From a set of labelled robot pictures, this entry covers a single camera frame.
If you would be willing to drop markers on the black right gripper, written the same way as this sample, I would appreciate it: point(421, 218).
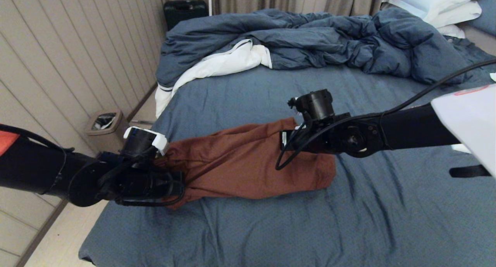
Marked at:
point(321, 139)

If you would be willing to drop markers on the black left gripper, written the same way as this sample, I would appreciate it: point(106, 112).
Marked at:
point(143, 185)

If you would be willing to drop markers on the bronze trash bin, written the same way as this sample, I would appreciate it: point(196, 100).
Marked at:
point(114, 137)

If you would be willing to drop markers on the blue bed sheet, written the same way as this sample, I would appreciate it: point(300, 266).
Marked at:
point(310, 228)

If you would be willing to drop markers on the black bin liner bag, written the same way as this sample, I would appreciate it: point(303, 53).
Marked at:
point(104, 121)

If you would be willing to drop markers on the crumpled blue duvet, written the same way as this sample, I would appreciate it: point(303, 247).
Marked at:
point(310, 38)

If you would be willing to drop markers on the black suitcase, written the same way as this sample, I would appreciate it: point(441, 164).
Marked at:
point(185, 13)

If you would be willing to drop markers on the beige headboard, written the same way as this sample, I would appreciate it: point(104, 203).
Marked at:
point(480, 39)

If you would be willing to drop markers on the blue pillow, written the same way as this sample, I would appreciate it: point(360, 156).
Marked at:
point(486, 14)

